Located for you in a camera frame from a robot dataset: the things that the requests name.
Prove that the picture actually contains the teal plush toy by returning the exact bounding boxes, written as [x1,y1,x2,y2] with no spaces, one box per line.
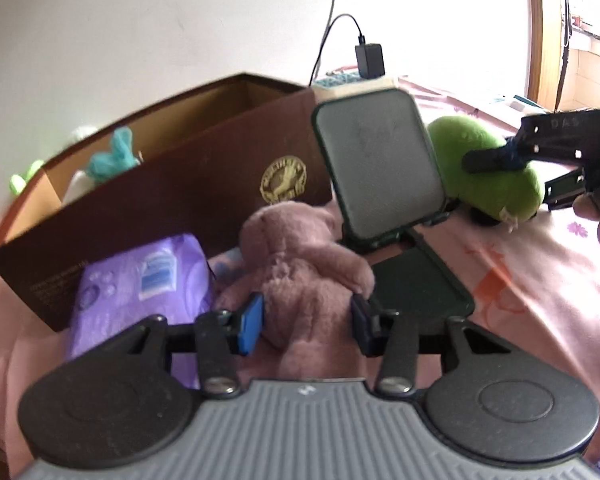
[87,127,141,186]

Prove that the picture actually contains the mauve brown teddy bear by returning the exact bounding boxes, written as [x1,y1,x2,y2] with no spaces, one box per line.
[212,201,377,381]

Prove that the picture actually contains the pink printed bed sheet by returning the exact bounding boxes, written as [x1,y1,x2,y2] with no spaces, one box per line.
[0,75,600,480]

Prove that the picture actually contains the green and yellow plush toy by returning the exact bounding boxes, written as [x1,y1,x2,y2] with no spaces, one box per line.
[9,159,46,198]

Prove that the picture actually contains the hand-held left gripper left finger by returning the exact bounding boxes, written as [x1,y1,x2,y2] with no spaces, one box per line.
[117,292,267,401]

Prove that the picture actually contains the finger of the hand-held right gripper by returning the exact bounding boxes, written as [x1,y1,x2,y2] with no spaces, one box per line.
[544,170,588,209]
[462,144,532,175]

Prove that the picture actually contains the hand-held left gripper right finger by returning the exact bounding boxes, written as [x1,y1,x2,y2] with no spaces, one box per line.
[350,294,502,395]

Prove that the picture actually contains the wooden window frame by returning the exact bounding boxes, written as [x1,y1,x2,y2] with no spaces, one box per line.
[525,0,570,111]

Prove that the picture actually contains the dark green plush toy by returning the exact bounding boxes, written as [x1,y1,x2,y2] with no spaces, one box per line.
[426,116,546,233]

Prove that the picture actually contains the purple tissue pack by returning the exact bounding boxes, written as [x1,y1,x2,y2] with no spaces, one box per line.
[65,232,216,391]

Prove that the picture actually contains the brown cardboard box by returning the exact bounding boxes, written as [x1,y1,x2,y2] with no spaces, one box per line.
[0,74,341,333]

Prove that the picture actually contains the grey folding tablet case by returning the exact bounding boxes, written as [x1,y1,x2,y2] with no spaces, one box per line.
[311,87,476,331]

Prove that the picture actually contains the black charger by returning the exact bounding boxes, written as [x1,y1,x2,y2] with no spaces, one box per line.
[355,42,387,81]

